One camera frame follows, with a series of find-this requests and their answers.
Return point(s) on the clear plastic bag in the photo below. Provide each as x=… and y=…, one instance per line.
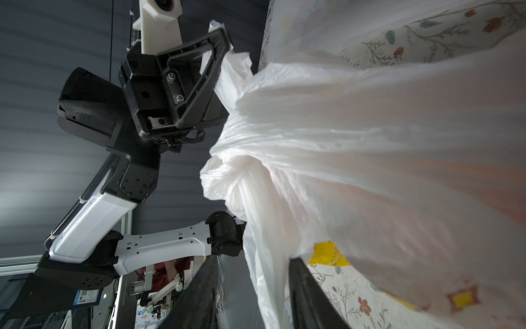
x=416, y=172

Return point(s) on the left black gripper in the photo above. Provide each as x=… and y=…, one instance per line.
x=171, y=96

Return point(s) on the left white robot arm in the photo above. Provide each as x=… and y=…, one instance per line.
x=84, y=253

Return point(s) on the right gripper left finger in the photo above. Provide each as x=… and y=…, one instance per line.
x=195, y=308

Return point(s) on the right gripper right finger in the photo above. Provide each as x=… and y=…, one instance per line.
x=309, y=305

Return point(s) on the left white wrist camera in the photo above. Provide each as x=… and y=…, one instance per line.
x=158, y=23

